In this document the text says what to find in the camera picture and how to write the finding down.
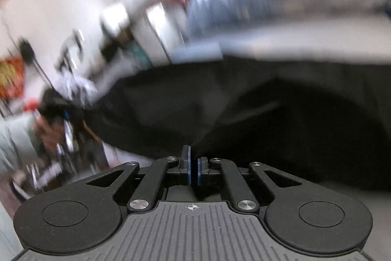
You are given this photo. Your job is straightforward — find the person's left hand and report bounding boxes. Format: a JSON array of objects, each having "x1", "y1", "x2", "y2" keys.
[{"x1": 33, "y1": 120, "x2": 63, "y2": 153}]

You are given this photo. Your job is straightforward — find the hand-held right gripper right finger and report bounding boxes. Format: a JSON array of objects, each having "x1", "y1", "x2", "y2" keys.
[{"x1": 197, "y1": 157, "x2": 304, "y2": 214}]

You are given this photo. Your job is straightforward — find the black pants with white drawstring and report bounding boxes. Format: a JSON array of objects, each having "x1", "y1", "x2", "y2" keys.
[{"x1": 81, "y1": 55, "x2": 391, "y2": 193}]

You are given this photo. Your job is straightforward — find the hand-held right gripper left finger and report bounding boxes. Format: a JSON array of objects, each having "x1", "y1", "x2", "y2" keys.
[{"x1": 86, "y1": 145, "x2": 192, "y2": 214}]

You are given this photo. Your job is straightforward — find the red wall poster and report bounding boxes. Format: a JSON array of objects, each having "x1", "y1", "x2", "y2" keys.
[{"x1": 0, "y1": 57, "x2": 25, "y2": 98}]

